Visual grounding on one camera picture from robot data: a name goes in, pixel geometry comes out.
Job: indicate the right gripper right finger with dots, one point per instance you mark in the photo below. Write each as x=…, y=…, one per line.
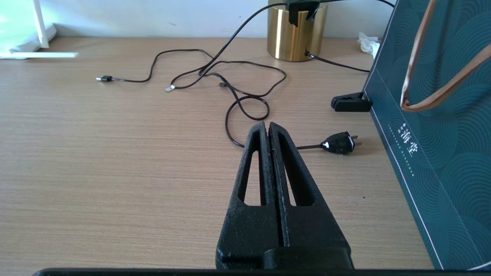
x=310, y=226

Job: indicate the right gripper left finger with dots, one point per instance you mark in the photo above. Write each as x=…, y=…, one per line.
x=238, y=230

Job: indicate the white wifi router with antennas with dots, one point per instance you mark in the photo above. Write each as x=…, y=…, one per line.
x=23, y=34

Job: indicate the dark monitor screen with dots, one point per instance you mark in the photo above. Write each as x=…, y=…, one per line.
x=441, y=153

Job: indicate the brass desk lamp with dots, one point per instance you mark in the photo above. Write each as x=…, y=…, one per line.
x=295, y=42

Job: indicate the crumpled white tissue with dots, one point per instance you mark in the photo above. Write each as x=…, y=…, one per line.
x=368, y=44

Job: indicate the black plastic clip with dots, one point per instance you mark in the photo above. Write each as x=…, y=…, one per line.
x=351, y=102

